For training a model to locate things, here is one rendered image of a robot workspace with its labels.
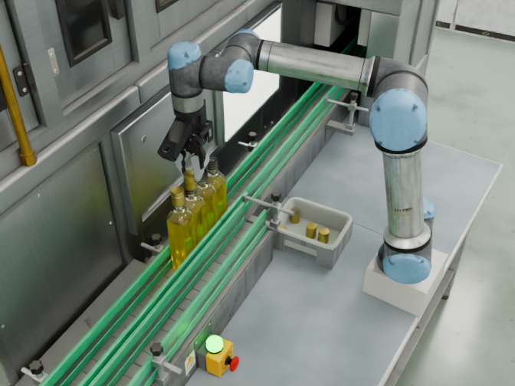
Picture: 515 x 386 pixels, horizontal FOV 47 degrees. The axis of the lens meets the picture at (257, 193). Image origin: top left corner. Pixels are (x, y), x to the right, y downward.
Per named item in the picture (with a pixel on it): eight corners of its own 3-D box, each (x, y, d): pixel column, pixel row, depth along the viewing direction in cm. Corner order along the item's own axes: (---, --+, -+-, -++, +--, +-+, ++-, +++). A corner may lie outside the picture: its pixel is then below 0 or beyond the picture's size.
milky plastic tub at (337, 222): (290, 214, 205) (291, 194, 199) (352, 234, 197) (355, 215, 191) (267, 245, 193) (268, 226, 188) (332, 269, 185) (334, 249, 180)
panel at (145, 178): (273, 87, 226) (275, 0, 204) (280, 89, 225) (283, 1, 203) (129, 233, 165) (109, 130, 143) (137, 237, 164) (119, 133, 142)
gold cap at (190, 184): (188, 181, 159) (187, 168, 156) (199, 184, 158) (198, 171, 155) (181, 188, 156) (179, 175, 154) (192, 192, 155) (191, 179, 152)
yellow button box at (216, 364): (211, 348, 163) (210, 332, 158) (235, 359, 160) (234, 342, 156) (198, 368, 158) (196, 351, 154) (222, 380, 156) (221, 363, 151)
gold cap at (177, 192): (175, 208, 152) (173, 195, 149) (169, 201, 154) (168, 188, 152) (187, 204, 153) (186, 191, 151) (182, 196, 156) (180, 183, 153)
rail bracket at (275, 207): (246, 210, 186) (245, 179, 178) (295, 228, 180) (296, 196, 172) (241, 217, 184) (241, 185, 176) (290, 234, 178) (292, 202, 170)
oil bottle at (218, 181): (213, 220, 184) (209, 165, 170) (229, 225, 182) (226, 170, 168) (203, 230, 180) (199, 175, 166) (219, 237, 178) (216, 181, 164)
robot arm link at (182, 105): (191, 101, 137) (162, 93, 140) (193, 119, 140) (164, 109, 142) (208, 86, 142) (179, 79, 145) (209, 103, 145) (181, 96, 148)
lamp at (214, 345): (211, 337, 157) (211, 330, 155) (226, 344, 155) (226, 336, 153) (202, 350, 154) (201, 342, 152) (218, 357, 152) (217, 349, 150)
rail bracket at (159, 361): (162, 371, 143) (156, 338, 135) (188, 384, 141) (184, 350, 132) (152, 384, 140) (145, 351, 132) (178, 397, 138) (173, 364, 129)
